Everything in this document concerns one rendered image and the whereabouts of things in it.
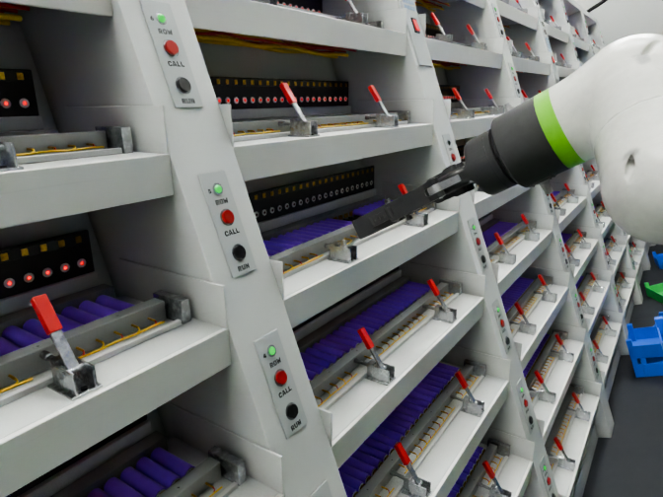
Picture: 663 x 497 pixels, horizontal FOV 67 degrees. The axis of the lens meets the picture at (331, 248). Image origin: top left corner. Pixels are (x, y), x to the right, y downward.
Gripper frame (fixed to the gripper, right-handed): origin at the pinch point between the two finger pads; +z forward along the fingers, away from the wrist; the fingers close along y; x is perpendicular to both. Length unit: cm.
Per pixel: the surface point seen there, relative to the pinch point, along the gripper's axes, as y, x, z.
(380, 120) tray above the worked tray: 25.7, 18.2, 5.9
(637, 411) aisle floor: 131, -99, 16
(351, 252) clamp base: 0.7, -2.7, 7.4
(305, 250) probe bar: -4.2, 0.6, 11.6
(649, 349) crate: 160, -88, 9
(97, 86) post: -27.5, 27.2, 9.8
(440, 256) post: 42.6, -12.1, 15.3
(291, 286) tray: -13.6, -3.4, 8.4
